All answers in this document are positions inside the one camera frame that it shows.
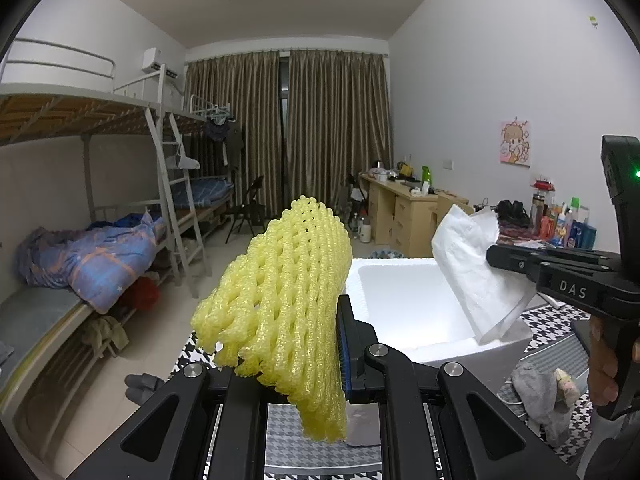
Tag white paper bag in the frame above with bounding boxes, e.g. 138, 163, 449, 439
431, 204, 535, 346

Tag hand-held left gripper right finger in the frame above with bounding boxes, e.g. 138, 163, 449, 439
336, 294, 578, 480

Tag dark hanging clothes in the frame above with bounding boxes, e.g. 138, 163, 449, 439
204, 114, 247, 170

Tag grey sock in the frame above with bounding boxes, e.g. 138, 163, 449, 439
510, 360, 576, 446

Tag person's right hand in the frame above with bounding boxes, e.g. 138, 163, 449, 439
587, 317, 625, 407

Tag patterned desk mat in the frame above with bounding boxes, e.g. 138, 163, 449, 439
496, 221, 543, 243

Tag brown curtain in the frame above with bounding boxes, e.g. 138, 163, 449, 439
287, 49, 394, 211
184, 51, 282, 222

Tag row of toiletry bottles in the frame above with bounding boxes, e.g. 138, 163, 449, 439
530, 179, 599, 249

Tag dark slippers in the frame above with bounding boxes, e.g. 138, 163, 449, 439
124, 372, 167, 407

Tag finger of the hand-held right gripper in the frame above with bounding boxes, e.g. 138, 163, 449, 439
486, 242, 623, 288

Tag white foam box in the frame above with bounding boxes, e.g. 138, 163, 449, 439
342, 257, 536, 366

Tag white air conditioner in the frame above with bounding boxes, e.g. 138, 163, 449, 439
141, 48, 179, 79

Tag beige clothes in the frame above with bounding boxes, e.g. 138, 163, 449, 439
81, 316, 129, 359

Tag white bed ladder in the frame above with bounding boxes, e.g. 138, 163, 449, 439
145, 107, 211, 298

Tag cartoon wall poster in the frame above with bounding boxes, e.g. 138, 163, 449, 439
498, 119, 532, 166

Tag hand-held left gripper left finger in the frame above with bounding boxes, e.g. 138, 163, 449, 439
70, 362, 273, 480

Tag blue checked quilt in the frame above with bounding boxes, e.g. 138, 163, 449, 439
15, 211, 168, 315

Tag light wooden desk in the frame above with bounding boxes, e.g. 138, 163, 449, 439
358, 174, 476, 259

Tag yellow foam net sleeve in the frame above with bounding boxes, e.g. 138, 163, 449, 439
190, 195, 353, 443

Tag red cloth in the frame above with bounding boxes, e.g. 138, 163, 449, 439
131, 276, 162, 312

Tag black headphones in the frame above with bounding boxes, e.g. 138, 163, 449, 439
494, 199, 532, 224

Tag wooden smiley chair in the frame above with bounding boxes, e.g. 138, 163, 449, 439
436, 194, 477, 233

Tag blue checked bedsheet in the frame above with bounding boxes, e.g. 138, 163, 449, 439
190, 177, 235, 211

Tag black folding chair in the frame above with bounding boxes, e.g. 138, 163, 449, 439
224, 175, 267, 247

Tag houndstooth tablecloth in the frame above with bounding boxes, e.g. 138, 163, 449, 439
170, 305, 601, 480

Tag small cream soft toy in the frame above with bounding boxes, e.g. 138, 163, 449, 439
552, 367, 581, 406

